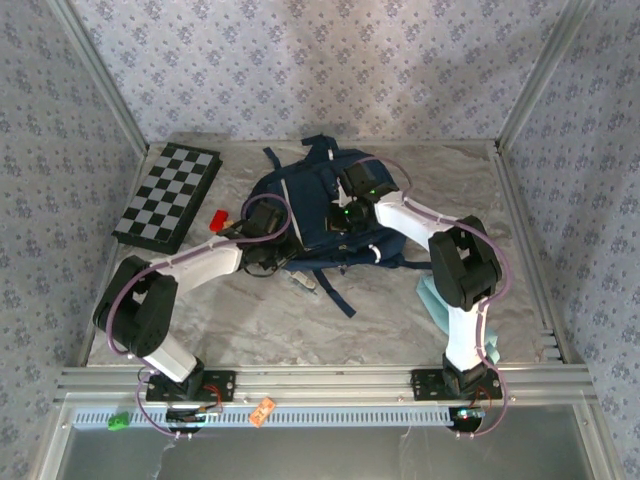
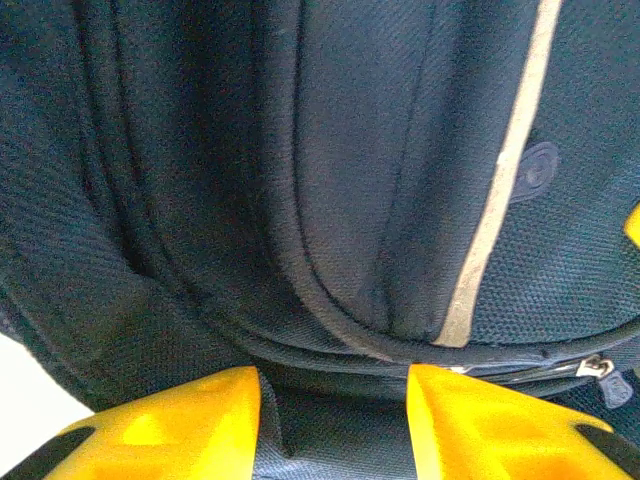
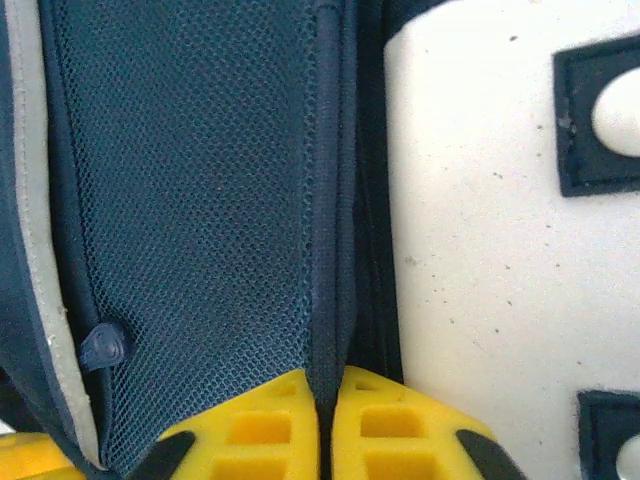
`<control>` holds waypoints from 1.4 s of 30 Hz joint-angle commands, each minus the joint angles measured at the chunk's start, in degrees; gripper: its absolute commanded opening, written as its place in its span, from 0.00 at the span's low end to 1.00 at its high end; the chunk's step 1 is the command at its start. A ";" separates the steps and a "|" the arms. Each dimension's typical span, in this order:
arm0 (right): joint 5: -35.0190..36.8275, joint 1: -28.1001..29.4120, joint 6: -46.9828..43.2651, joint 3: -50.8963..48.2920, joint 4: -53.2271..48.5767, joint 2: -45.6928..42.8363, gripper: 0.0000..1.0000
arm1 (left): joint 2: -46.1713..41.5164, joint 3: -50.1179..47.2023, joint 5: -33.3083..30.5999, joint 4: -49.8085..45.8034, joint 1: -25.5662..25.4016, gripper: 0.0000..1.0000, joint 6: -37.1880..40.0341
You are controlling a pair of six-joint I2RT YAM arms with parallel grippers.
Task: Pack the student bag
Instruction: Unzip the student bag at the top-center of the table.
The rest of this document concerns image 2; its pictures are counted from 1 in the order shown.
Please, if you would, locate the navy blue backpack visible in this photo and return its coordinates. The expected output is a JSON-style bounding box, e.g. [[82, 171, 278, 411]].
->
[[0, 0, 640, 480]]

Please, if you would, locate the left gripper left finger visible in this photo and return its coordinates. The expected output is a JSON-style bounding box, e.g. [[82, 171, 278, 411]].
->
[[0, 364, 264, 480]]

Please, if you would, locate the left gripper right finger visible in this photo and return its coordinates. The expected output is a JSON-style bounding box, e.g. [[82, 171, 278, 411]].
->
[[407, 362, 634, 480]]

